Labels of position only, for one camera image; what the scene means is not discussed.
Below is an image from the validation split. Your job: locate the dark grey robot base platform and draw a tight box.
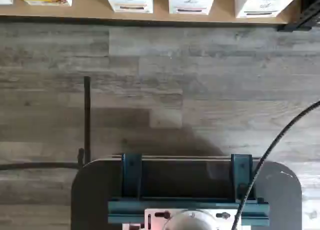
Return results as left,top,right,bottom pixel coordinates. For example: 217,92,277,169
71,156,304,230

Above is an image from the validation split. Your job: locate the black controller box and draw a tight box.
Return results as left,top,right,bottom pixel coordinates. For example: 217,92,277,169
141,158,233,199

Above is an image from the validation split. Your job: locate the white box pink strip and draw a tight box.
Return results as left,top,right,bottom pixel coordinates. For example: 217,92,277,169
167,0,218,15

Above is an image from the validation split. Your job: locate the white box orange strip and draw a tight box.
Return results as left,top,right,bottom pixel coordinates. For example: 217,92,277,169
101,0,154,14

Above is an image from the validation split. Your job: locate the brown bottom shelf board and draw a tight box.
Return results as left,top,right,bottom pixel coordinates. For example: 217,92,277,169
0,0,297,27

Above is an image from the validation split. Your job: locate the white box green strip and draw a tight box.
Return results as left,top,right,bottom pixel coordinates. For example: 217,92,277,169
234,0,300,19

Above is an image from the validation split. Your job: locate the black floor rod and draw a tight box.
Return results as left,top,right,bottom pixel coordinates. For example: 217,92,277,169
83,76,92,165

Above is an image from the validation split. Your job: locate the white mounting plate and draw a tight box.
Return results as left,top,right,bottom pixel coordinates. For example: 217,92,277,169
121,206,245,230

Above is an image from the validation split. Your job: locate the teal metal strap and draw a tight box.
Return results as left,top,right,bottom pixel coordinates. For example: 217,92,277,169
120,153,143,200
230,153,254,202

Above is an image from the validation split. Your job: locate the teal metal rail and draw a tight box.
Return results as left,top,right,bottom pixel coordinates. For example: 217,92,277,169
107,197,271,227

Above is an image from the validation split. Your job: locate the black camera cable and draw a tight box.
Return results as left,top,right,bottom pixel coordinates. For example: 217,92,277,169
230,101,320,230

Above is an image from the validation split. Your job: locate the black floor cable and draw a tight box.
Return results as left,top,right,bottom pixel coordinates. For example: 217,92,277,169
0,147,85,171

